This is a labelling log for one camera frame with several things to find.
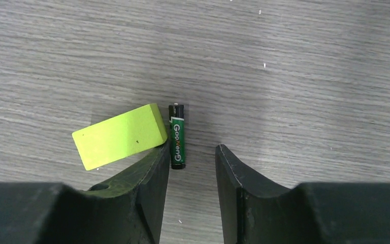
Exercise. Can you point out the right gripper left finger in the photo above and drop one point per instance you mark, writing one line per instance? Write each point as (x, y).
(126, 208)

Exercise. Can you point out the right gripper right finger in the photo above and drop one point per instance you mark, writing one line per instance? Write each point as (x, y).
(255, 209)

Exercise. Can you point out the green battery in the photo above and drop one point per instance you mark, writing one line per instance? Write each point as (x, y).
(177, 136)

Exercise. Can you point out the green block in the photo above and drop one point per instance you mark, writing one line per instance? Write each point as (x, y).
(121, 136)

